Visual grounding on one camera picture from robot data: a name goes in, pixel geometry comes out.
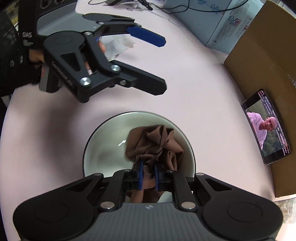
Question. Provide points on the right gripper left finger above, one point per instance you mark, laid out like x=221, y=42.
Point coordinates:
x=138, y=173

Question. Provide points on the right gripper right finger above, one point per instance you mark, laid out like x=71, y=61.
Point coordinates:
x=159, y=175

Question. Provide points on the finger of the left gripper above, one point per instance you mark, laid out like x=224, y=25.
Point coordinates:
x=136, y=31
x=145, y=78

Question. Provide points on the brown cloth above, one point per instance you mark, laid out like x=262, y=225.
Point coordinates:
x=154, y=144

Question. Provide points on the white bowl dark outside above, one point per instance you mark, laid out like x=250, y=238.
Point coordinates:
x=105, y=149

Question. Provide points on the left hand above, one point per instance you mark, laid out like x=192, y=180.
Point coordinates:
x=38, y=56

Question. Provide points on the white tissue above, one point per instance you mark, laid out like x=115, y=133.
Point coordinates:
x=116, y=45

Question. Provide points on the white printed carton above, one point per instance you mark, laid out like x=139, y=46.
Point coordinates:
x=217, y=24

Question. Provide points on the black smartphone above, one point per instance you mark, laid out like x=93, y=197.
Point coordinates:
x=266, y=126

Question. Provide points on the brown cardboard box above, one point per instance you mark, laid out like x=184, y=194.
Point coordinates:
x=264, y=58

